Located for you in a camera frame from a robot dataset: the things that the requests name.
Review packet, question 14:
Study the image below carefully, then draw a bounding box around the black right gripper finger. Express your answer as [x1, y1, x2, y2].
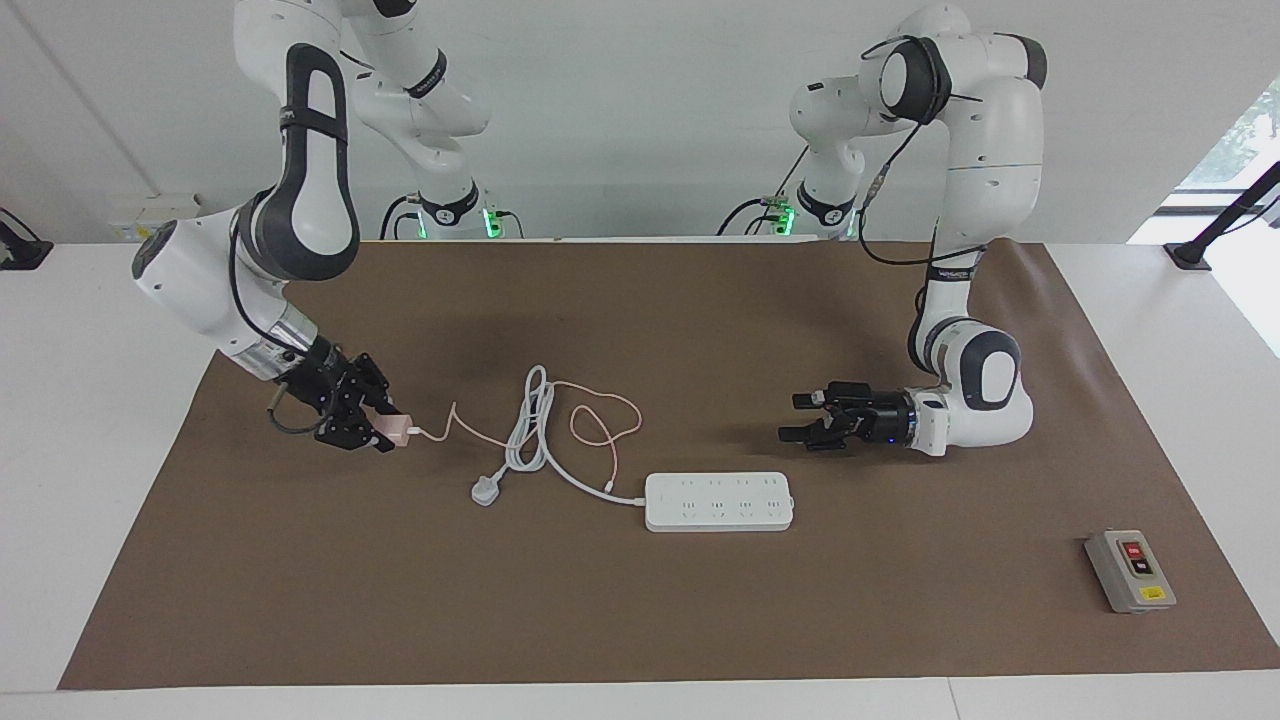
[314, 412, 397, 454]
[348, 352, 398, 417]

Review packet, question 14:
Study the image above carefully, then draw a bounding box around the pink charging cable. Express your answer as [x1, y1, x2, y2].
[408, 380, 642, 494]

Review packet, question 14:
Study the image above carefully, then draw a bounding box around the white power strip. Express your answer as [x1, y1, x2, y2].
[643, 472, 796, 533]

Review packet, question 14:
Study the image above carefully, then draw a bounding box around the brown table mat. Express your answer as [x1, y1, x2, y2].
[57, 240, 1280, 691]

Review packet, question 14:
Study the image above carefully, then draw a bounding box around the black table clamp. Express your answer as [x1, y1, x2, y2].
[0, 208, 54, 271]

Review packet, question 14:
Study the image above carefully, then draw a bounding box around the bright window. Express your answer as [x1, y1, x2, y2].
[1165, 80, 1280, 216]

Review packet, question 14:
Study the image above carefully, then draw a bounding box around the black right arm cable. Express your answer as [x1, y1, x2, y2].
[228, 210, 336, 437]

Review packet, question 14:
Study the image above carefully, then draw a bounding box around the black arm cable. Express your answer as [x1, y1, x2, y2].
[853, 35, 993, 376]
[228, 210, 336, 437]

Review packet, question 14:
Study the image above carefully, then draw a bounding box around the white power strip cord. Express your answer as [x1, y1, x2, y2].
[470, 365, 649, 508]

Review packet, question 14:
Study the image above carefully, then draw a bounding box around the black base cable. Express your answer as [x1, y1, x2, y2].
[716, 150, 811, 238]
[380, 193, 426, 241]

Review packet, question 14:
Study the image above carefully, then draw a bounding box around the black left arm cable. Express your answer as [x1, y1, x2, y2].
[853, 35, 993, 376]

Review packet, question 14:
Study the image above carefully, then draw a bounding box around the white wall outlet box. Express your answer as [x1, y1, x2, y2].
[108, 193, 204, 242]

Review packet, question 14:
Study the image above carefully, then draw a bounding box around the grey on-off switch box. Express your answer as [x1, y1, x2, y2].
[1084, 529, 1178, 614]

